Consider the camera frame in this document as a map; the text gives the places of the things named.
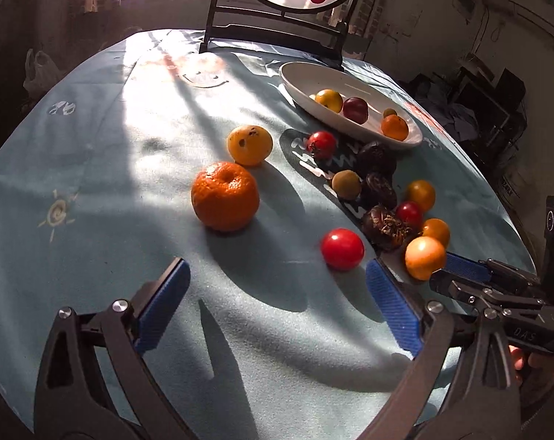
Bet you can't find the orange round fruit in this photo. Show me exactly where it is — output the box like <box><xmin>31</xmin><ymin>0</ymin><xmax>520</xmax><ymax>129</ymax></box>
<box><xmin>421</xmin><ymin>217</ymin><xmax>451</xmax><ymax>248</ymax></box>
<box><xmin>404</xmin><ymin>180</ymin><xmax>436</xmax><ymax>213</ymax></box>
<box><xmin>404</xmin><ymin>236</ymin><xmax>447</xmax><ymax>282</ymax></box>

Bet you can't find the dark wrinkled passion fruit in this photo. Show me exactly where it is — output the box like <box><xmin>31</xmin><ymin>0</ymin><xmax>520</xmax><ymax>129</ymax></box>
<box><xmin>355</xmin><ymin>141</ymin><xmax>397</xmax><ymax>179</ymax></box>
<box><xmin>362</xmin><ymin>205</ymin><xmax>412</xmax><ymax>252</ymax></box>
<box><xmin>361</xmin><ymin>173</ymin><xmax>397</xmax><ymax>210</ymax></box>

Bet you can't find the large orange tangerine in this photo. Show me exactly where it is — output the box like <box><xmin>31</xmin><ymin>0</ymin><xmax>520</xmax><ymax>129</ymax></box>
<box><xmin>191</xmin><ymin>162</ymin><xmax>260</xmax><ymax>232</ymax></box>

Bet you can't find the dark red plum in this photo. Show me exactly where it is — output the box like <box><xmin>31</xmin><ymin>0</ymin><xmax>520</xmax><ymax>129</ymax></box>
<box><xmin>341</xmin><ymin>96</ymin><xmax>369</xmax><ymax>124</ymax></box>

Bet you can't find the small brown-yellow round fruit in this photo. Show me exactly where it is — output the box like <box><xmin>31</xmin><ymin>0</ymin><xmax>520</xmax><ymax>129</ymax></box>
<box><xmin>383</xmin><ymin>108</ymin><xmax>397</xmax><ymax>118</ymax></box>

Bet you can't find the person's right hand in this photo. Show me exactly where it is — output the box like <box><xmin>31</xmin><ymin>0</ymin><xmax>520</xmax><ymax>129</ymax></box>
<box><xmin>509</xmin><ymin>346</ymin><xmax>554</xmax><ymax>406</ymax></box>

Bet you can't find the small red cherry tomato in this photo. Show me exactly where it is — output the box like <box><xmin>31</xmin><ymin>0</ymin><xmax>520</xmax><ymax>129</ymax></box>
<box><xmin>395</xmin><ymin>201</ymin><xmax>423</xmax><ymax>231</ymax></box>

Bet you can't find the small olive-yellow fruit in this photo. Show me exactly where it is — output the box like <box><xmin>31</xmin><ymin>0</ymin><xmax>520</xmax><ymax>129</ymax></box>
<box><xmin>330</xmin><ymin>170</ymin><xmax>362</xmax><ymax>201</ymax></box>

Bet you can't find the small orange mandarin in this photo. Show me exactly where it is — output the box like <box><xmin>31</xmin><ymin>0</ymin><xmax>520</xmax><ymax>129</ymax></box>
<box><xmin>381</xmin><ymin>114</ymin><xmax>409</xmax><ymax>141</ymax></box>

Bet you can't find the light blue printed tablecloth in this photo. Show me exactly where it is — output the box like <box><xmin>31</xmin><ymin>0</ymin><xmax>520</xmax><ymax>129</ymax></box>
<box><xmin>0</xmin><ymin>28</ymin><xmax>538</xmax><ymax>440</ymax></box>

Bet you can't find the spotted yellow fruit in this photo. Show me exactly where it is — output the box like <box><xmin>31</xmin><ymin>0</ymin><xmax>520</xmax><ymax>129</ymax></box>
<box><xmin>226</xmin><ymin>125</ymin><xmax>273</xmax><ymax>167</ymax></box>

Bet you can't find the yellow mango-like fruit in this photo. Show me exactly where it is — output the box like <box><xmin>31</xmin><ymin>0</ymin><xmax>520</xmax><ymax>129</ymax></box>
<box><xmin>314</xmin><ymin>88</ymin><xmax>344</xmax><ymax>113</ymax></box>

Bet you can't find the white oval plate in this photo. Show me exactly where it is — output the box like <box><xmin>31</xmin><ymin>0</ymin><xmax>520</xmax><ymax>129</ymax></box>
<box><xmin>279</xmin><ymin>62</ymin><xmax>423</xmax><ymax>150</ymax></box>

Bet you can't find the white plastic bag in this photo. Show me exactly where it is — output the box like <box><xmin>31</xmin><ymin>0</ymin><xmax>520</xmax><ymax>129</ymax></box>
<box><xmin>23</xmin><ymin>49</ymin><xmax>63</xmax><ymax>100</ymax></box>

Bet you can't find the black framed persimmon screen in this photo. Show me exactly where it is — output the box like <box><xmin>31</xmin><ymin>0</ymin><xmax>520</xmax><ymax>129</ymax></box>
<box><xmin>199</xmin><ymin>0</ymin><xmax>358</xmax><ymax>70</ymax></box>

